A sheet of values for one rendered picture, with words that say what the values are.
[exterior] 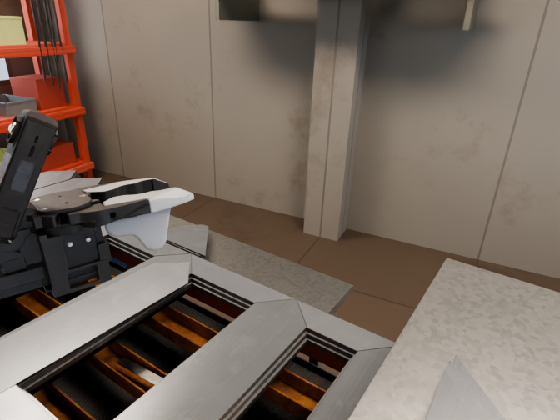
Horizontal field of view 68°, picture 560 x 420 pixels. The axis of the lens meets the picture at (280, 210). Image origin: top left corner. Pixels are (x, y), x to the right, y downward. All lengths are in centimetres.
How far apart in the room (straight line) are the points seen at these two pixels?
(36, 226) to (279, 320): 89
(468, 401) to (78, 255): 64
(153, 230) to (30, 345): 87
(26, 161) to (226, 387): 76
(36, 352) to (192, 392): 42
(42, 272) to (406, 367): 64
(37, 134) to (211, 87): 349
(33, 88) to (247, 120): 192
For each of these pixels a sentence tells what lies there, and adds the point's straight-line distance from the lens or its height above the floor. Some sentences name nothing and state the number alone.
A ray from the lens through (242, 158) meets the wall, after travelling 384.
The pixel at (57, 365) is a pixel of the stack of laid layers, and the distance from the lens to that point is 123.
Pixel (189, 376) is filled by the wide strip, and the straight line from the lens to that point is 108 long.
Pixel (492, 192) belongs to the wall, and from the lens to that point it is 333.
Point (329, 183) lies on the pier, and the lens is 325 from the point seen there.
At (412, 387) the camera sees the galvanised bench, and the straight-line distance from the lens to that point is 82.
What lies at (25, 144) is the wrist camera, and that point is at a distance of 41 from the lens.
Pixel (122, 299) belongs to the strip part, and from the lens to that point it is 135.
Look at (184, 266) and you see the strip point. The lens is 146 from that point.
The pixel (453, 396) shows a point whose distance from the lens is 80.
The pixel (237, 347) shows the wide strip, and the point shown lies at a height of 85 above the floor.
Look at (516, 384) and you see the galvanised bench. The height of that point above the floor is 105.
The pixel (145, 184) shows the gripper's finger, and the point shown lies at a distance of 50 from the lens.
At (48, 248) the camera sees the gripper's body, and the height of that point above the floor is 144.
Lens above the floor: 163
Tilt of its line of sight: 25 degrees down
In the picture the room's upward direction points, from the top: 2 degrees clockwise
